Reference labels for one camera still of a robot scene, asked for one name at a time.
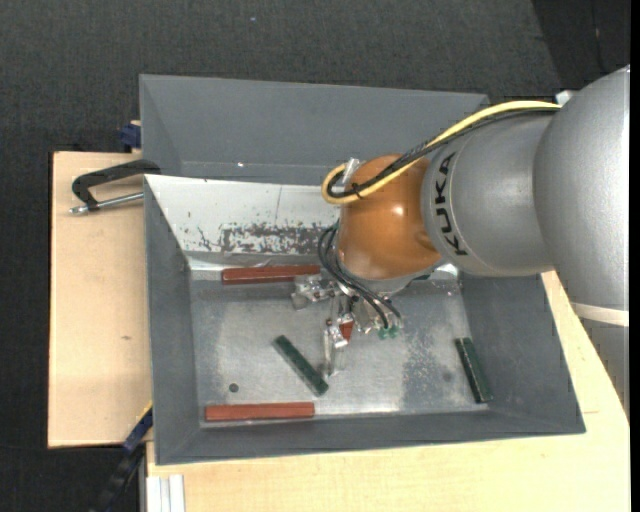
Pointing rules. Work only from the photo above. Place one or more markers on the grey metal bin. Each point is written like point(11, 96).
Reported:
point(250, 125)

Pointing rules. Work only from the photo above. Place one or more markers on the dark green flat block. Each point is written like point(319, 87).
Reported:
point(301, 366)
point(474, 370)

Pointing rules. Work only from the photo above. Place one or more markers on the red-brown flat block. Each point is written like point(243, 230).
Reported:
point(260, 411)
point(265, 275)

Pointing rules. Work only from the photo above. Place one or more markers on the pale flat board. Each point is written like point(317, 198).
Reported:
point(100, 300)

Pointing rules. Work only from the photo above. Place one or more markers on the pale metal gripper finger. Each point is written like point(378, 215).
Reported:
point(336, 350)
point(320, 290)

